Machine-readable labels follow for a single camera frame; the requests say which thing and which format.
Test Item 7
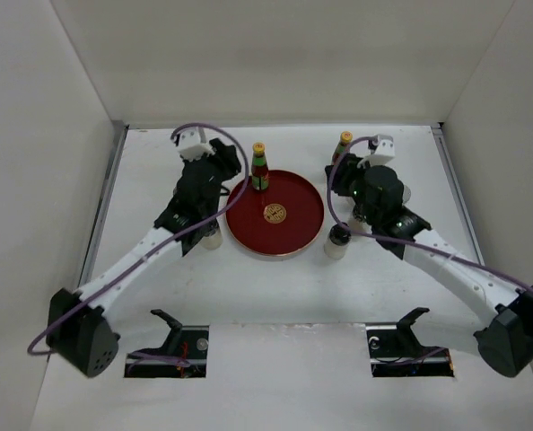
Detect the black cap glass shaker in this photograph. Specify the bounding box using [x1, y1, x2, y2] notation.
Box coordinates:
[201, 227, 223, 251]

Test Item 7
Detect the green label sauce bottle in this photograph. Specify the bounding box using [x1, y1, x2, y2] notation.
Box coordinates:
[251, 142, 269, 191]
[331, 131, 353, 164]

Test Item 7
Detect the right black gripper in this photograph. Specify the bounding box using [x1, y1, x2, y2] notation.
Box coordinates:
[325, 153, 380, 226]

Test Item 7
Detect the silver lid jar far right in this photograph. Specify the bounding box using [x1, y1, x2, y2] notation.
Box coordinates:
[402, 184, 411, 205]

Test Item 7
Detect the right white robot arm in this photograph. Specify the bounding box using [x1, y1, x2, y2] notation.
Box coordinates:
[325, 154, 533, 378]

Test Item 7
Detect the black cap spice jar rear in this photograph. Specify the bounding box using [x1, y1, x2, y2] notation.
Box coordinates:
[347, 207, 362, 227]

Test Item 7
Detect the black cap spice jar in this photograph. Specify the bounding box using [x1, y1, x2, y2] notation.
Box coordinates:
[347, 207, 362, 227]
[324, 224, 352, 259]

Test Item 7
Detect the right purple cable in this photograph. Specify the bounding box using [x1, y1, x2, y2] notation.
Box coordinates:
[327, 136, 533, 363]

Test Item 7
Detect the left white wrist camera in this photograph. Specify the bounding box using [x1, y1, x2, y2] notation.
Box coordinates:
[170, 127, 213, 162]

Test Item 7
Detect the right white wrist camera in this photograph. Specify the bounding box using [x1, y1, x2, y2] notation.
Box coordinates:
[357, 135, 396, 169]

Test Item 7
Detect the black cap spice jar front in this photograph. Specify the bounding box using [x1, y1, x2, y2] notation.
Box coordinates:
[324, 224, 352, 259]

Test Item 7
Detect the red round tray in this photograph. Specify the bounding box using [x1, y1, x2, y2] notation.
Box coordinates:
[225, 170, 325, 257]

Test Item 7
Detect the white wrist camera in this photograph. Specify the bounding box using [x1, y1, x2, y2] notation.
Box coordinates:
[357, 135, 396, 169]
[170, 127, 213, 162]

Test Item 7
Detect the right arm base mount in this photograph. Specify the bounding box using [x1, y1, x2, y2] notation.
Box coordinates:
[365, 307, 454, 378]

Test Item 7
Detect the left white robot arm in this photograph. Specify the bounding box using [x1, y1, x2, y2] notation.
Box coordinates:
[43, 128, 249, 378]

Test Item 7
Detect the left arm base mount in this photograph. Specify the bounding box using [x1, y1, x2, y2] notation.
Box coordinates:
[124, 309, 210, 379]

